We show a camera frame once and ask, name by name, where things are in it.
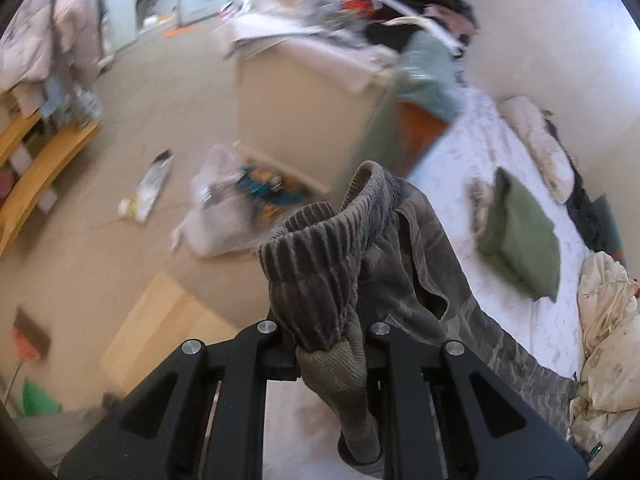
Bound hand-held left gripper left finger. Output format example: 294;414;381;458
59;318;303;480

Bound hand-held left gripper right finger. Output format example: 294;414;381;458
358;307;589;480

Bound grey-green corduroy pants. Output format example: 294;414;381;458
258;160;581;479

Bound light wooden board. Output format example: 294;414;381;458
99;272;240;395

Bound white plastic bag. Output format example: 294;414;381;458
171;143;281;260

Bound folded green cloth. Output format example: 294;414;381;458
475;166;562;303

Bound small patterned cloth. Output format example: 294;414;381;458
466;178;497;236

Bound flat silver packet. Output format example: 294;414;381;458
118;149;176;225

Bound white patterned bed sheet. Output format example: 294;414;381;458
262;83;593;480

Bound cream floral quilt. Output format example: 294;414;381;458
569;250;640;453

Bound green dustpan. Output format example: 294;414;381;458
21;379;63;418

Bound white cabinet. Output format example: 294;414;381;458
235;40;401;196

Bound orange broom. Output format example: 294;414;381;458
0;307;52;401

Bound teal and orange cloth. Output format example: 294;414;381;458
392;30;466;181

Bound cream pillow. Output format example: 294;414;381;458
499;95;577;205

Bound wooden shelf unit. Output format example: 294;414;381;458
0;105;103;261

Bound pile of clutter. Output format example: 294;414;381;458
210;0;401;61

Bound dark clothes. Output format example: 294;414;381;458
365;0;481;56

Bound pink padded jacket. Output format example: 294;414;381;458
0;0;105;92

